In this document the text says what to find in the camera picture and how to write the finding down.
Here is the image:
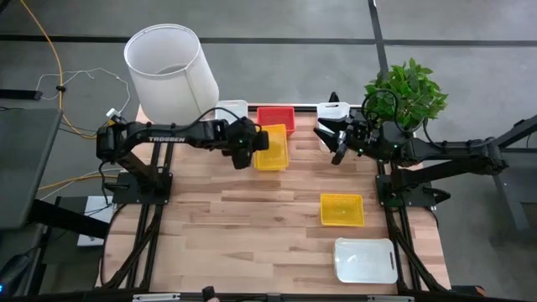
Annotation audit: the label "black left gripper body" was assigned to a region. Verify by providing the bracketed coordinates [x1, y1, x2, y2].
[220, 117, 258, 170]

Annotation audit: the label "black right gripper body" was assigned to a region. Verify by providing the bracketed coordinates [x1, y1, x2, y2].
[331, 118, 381, 166]

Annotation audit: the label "white plastic bin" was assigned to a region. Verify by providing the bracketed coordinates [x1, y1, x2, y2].
[315, 102, 352, 153]
[214, 99, 249, 125]
[333, 237, 399, 284]

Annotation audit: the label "yellow plastic slotted basket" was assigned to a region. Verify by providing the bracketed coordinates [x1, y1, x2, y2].
[253, 123, 290, 172]
[320, 192, 366, 228]

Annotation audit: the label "red plastic slotted basket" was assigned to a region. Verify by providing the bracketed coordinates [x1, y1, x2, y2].
[256, 106, 297, 138]

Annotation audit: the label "green potted artificial tree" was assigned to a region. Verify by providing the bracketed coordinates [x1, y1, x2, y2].
[362, 57, 449, 134]

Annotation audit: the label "black metal side stand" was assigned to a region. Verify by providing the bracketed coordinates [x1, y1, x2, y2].
[486, 112, 537, 244]

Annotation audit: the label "white flat box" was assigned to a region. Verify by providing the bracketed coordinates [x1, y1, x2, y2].
[77, 195, 115, 247]

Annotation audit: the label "black and orange clamp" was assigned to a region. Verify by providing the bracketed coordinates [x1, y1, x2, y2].
[451, 284, 487, 297]

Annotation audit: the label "black support beam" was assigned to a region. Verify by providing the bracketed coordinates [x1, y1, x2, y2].
[27, 199, 111, 240]

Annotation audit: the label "dark grey flat panel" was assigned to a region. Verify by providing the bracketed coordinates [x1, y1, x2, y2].
[0, 107, 64, 231]

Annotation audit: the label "black floor strip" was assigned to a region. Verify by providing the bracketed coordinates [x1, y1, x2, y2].
[0, 88, 43, 101]

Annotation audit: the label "black device with indicator light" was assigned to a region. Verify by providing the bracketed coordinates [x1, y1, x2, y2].
[0, 251, 34, 295]

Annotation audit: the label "black table edge rail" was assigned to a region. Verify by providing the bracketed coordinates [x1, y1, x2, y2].
[247, 103, 364, 112]

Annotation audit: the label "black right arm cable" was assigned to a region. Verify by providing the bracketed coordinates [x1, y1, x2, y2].
[361, 87, 399, 127]

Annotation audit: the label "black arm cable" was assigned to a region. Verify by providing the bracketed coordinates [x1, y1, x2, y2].
[174, 107, 242, 129]
[361, 87, 399, 127]

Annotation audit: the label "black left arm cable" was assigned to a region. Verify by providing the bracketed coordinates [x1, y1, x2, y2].
[174, 107, 242, 129]

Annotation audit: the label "black table frame struts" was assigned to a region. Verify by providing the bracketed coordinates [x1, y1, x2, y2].
[375, 161, 448, 294]
[98, 141, 175, 291]

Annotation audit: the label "black rail with silver brackets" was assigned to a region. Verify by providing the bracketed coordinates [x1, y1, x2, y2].
[0, 287, 537, 302]

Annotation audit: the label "thin white cable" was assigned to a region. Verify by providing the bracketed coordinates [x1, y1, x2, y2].
[35, 66, 132, 117]

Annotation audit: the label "yellow cable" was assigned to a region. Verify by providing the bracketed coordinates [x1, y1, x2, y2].
[18, 0, 121, 190]

